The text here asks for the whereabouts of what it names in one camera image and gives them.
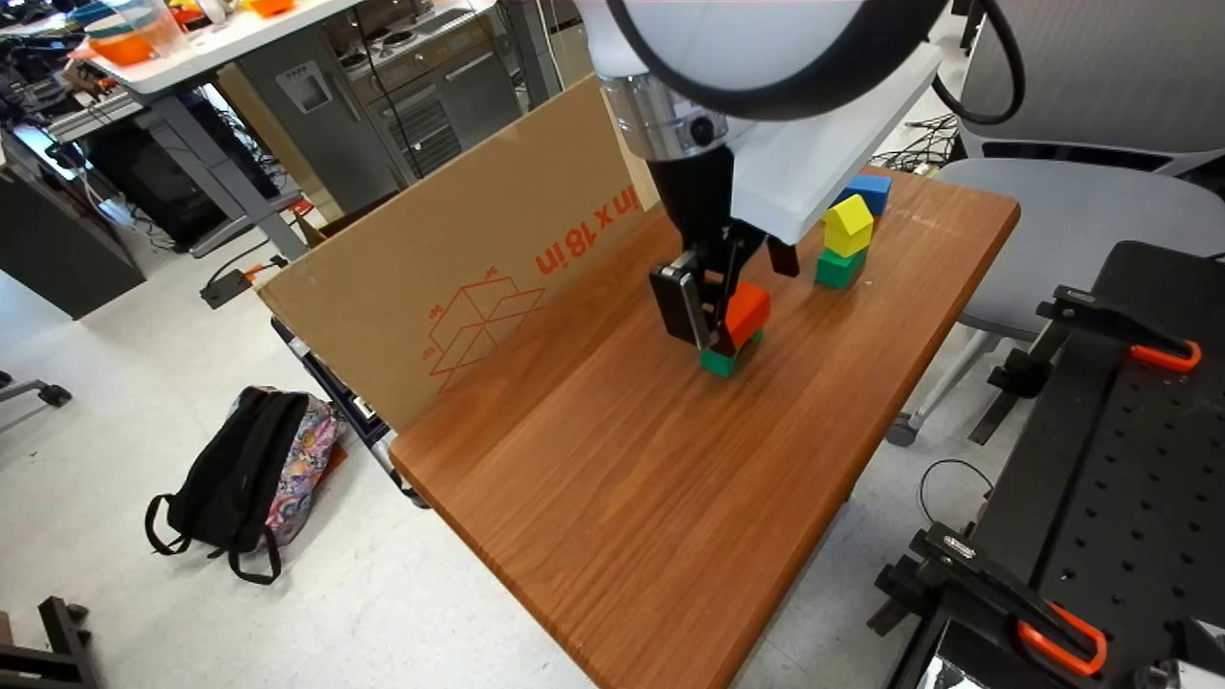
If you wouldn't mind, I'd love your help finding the green block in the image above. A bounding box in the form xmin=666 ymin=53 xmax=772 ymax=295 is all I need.
xmin=695 ymin=332 xmax=766 ymax=383
xmin=812 ymin=243 xmax=871 ymax=295

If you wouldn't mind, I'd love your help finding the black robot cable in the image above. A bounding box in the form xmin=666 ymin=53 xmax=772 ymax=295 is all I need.
xmin=931 ymin=0 xmax=1028 ymax=132

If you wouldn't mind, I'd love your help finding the black floor stand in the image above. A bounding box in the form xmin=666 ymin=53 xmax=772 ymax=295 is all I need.
xmin=0 ymin=595 xmax=99 ymax=689

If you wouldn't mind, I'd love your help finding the black colourful backpack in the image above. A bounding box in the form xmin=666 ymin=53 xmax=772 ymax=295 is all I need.
xmin=140 ymin=383 xmax=350 ymax=590

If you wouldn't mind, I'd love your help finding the yellow block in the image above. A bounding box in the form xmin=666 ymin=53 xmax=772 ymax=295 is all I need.
xmin=820 ymin=192 xmax=881 ymax=262

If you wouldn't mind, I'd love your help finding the brown cardboard sheet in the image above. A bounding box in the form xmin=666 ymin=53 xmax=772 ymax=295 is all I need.
xmin=256 ymin=75 xmax=666 ymax=438

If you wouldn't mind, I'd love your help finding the blue block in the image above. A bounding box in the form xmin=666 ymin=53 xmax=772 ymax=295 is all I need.
xmin=839 ymin=172 xmax=897 ymax=224

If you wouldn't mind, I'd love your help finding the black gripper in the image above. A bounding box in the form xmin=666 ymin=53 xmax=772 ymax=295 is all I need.
xmin=658 ymin=141 xmax=802 ymax=357

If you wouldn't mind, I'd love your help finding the grey office chair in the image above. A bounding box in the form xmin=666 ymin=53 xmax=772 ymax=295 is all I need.
xmin=883 ymin=0 xmax=1225 ymax=452

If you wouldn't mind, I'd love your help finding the white desk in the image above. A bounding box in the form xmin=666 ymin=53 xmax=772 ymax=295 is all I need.
xmin=0 ymin=0 xmax=376 ymax=266

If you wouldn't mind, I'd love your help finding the orange plastic bin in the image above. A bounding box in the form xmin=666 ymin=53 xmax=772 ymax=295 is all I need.
xmin=84 ymin=4 xmax=188 ymax=68

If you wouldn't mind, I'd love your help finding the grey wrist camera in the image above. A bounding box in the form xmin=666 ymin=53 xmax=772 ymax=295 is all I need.
xmin=648 ymin=248 xmax=710 ymax=353

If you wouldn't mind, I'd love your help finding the grey cabinet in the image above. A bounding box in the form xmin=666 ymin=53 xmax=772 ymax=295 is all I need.
xmin=232 ymin=25 xmax=418 ymax=224

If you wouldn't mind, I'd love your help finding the black box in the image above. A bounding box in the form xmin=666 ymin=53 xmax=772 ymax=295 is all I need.
xmin=0 ymin=165 xmax=150 ymax=322

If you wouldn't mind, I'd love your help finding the orange handled black clamp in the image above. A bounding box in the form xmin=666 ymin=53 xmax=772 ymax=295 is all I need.
xmin=871 ymin=521 xmax=1114 ymax=681
xmin=1034 ymin=284 xmax=1205 ymax=381

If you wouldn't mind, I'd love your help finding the black perforated mounting table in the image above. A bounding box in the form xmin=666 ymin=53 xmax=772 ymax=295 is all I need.
xmin=875 ymin=238 xmax=1225 ymax=689

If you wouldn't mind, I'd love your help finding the orange block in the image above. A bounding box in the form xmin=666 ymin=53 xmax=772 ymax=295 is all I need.
xmin=721 ymin=280 xmax=772 ymax=353

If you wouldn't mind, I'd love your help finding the thin black floor cable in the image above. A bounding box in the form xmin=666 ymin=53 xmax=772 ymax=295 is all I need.
xmin=914 ymin=456 xmax=1000 ymax=542

